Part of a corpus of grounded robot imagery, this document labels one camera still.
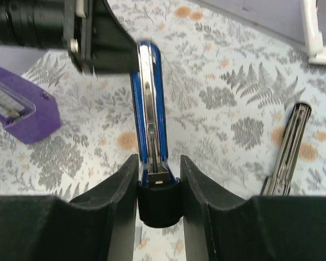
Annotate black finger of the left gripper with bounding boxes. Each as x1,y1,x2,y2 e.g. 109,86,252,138
91,1,139,74

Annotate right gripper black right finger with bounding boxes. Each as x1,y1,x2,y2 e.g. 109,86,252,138
180,156,326,260

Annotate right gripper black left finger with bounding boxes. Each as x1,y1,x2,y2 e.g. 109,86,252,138
0,154,139,260

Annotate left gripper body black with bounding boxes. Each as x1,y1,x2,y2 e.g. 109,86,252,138
0,1,94,73

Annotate blue stapler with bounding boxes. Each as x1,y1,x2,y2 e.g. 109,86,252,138
130,40,183,228

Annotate purple stapler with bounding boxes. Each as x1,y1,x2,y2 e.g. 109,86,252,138
0,67,61,145

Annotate white stapler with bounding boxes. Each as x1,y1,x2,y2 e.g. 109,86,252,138
301,0,326,65

